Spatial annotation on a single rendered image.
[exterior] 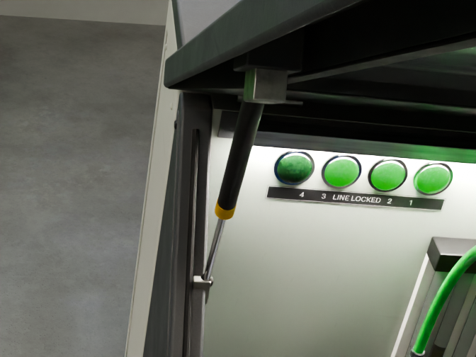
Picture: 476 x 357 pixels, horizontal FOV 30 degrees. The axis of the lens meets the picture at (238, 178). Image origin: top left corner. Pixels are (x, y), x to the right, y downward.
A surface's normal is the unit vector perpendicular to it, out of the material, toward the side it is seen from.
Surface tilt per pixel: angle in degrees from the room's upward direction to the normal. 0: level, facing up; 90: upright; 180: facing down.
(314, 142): 90
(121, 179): 0
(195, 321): 43
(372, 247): 90
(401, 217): 90
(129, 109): 0
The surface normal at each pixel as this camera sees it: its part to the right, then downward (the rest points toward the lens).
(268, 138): 0.11, 0.55
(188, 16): 0.16, -0.83
